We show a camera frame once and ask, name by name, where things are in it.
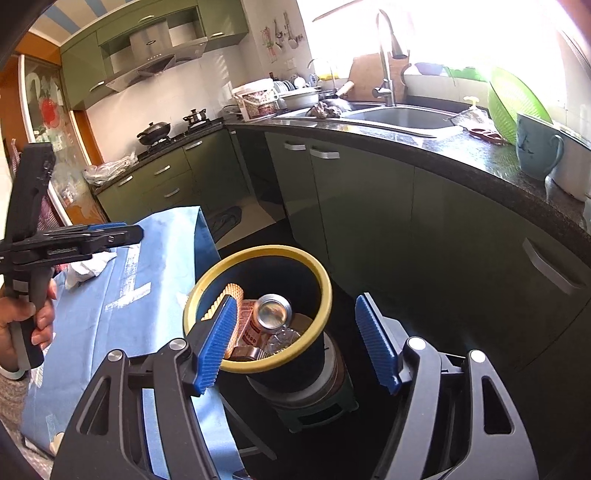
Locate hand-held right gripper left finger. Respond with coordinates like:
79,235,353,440
50,295,241,480

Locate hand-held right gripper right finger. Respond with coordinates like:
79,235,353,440
355,293,541,480

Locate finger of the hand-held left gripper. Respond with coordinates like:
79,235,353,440
44,225,144,260
46,222,130,237

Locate orange ribbed foam roll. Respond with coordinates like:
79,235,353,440
202,284,245,321

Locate crushed red soda can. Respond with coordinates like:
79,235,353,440
238,294,294,348

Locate dark bin with yellow rim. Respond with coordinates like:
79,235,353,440
183,244,334,397

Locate person's left forearm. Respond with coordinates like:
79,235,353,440
0,364,32,437

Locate person's left hand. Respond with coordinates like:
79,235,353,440
0,279,58,370

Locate white paper towel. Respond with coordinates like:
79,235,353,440
65,251,117,289

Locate clear plastic bag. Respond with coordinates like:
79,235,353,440
83,154,138,186

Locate glass sliding door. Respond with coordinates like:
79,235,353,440
18,53,112,227

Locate black wok with lid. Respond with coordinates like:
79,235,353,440
137,121,171,147

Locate dark floor mat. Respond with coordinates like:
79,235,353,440
208,206,243,241

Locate gas stove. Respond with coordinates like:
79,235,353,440
139,117,225,155

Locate green kitchen base cabinets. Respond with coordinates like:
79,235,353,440
95,124,591,370

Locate steel range hood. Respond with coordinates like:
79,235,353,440
105,21,208,93

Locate white plastic bucket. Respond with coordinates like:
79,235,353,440
231,78,280,122

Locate steel kitchen sink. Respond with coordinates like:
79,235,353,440
272,102,463,138

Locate light blue mug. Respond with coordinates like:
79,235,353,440
516,112,565,181

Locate wooden cutting board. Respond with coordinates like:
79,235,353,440
348,53,411,103

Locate green plastic colander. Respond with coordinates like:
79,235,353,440
488,67,553,145

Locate steel kitchen faucet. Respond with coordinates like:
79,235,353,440
372,9,410,108

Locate green kitchen wall cabinets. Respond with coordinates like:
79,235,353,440
60,0,251,110

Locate dark wok with wooden handle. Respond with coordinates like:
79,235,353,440
310,80,357,118

